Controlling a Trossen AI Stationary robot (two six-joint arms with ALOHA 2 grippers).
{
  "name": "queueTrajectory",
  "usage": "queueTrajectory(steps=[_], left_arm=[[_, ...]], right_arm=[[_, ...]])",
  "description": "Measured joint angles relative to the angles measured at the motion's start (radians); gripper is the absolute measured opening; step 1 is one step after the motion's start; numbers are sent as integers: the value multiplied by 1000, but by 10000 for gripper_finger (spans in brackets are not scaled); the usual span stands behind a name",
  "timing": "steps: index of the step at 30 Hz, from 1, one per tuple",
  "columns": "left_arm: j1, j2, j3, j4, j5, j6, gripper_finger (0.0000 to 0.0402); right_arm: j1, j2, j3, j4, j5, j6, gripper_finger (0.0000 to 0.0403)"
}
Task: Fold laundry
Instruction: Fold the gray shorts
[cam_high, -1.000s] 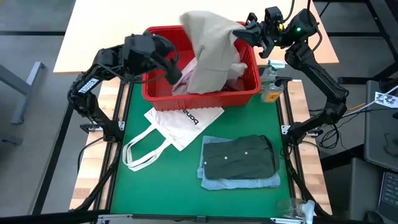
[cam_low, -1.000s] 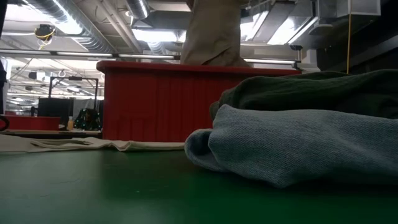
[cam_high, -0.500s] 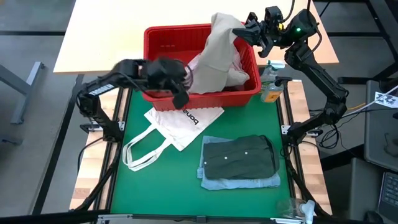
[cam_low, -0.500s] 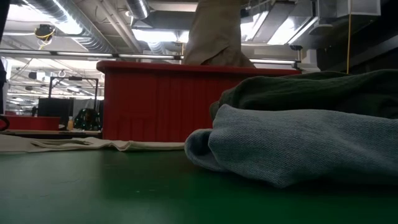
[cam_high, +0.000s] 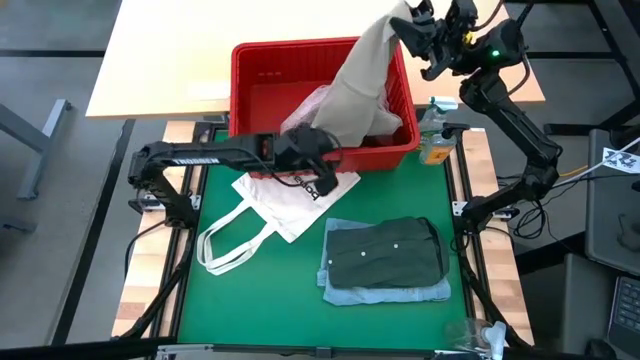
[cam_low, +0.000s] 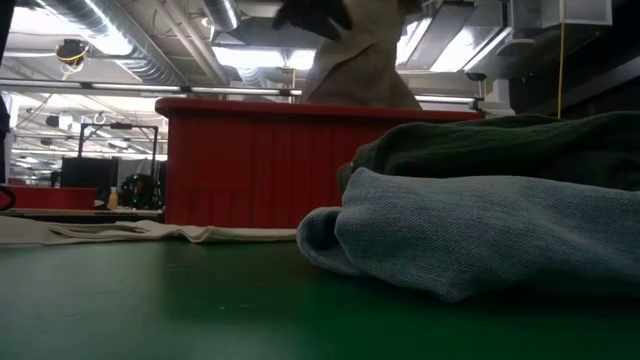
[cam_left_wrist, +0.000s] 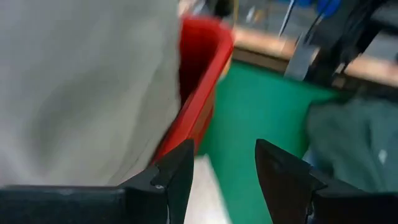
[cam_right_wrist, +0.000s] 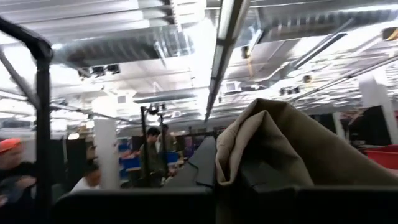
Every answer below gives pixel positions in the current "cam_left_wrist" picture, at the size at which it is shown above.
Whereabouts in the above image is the white printed tote bag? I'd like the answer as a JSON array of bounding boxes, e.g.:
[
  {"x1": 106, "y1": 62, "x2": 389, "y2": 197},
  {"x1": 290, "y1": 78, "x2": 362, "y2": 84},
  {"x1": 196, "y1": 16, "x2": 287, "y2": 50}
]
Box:
[{"x1": 183, "y1": 154, "x2": 233, "y2": 224}]

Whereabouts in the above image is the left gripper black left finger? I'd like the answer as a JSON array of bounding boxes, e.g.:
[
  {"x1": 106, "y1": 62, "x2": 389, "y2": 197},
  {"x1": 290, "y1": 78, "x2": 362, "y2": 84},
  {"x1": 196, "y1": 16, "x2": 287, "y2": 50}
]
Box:
[{"x1": 0, "y1": 139, "x2": 195, "y2": 224}]

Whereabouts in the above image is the red plastic laundry basket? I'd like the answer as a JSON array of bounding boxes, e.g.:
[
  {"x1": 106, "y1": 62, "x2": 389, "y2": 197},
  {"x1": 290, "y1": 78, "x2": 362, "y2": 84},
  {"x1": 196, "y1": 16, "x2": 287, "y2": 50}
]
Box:
[{"x1": 150, "y1": 15, "x2": 235, "y2": 165}]

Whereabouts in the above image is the grey beige garment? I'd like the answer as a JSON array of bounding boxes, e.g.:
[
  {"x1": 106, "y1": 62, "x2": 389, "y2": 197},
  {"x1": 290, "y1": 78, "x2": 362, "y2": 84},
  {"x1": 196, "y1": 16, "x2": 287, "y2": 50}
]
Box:
[{"x1": 0, "y1": 0, "x2": 183, "y2": 188}]

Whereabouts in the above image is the dark green garment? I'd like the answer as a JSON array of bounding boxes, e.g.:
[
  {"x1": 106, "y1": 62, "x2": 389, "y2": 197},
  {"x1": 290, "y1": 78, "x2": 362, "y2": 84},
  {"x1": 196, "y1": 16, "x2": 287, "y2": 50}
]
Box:
[{"x1": 305, "y1": 92, "x2": 398, "y2": 193}]

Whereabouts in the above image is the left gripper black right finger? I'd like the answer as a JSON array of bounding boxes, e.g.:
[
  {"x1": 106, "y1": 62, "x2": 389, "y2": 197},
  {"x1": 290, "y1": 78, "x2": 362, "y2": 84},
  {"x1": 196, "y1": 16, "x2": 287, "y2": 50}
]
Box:
[{"x1": 254, "y1": 139, "x2": 398, "y2": 224}]

